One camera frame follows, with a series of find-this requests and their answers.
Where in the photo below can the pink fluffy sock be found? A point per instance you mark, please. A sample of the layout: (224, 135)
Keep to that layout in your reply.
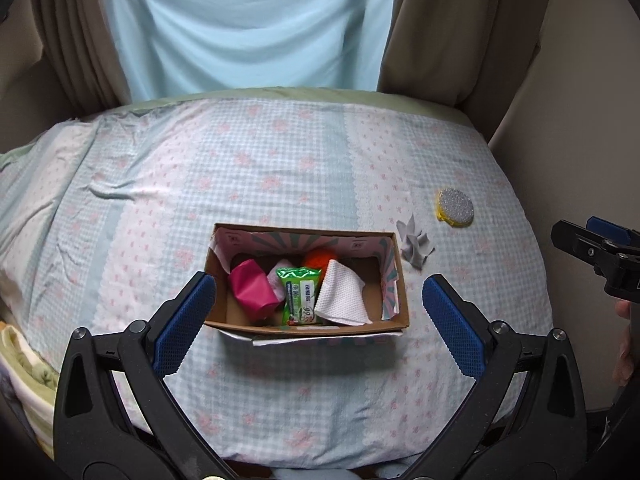
(276, 280)

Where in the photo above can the person's right hand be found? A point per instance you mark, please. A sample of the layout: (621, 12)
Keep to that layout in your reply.
(627, 350)

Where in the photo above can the orange pom-pom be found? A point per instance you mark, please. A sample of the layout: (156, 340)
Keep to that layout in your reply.
(317, 258)

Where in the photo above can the checked floral bed sheet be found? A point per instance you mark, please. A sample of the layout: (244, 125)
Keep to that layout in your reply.
(250, 160)

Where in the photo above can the beige pleated curtain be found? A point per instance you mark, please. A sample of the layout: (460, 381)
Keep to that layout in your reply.
(75, 35)

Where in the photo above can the round silver glitter sponge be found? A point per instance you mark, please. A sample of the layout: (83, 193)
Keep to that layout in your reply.
(456, 206)

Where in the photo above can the light blue hanging cloth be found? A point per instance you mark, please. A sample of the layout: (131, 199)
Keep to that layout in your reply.
(240, 25)

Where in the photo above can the green mattress sheet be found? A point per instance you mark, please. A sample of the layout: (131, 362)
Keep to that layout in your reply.
(300, 92)

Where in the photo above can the cardboard box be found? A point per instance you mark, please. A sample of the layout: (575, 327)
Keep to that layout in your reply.
(372, 280)

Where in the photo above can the brown drape curtain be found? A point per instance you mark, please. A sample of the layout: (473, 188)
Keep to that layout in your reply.
(450, 25)

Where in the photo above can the green wet wipes packet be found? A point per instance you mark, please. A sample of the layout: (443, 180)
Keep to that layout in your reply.
(300, 300)

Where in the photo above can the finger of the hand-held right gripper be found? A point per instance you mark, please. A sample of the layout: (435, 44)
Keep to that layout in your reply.
(572, 240)
(607, 228)

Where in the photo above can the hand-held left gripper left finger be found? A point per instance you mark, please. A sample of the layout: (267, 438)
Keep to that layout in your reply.
(182, 325)

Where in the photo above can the grey paper piece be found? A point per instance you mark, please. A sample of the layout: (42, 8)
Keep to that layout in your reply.
(414, 247)

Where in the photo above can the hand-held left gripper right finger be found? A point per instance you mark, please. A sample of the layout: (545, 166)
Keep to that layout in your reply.
(455, 327)

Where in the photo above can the green white folded blanket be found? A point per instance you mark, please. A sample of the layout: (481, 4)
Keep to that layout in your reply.
(25, 375)

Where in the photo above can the magenta pouch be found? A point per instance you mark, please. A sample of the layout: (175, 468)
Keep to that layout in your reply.
(250, 290)

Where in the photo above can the white cloth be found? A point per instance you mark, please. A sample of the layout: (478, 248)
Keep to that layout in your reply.
(340, 295)

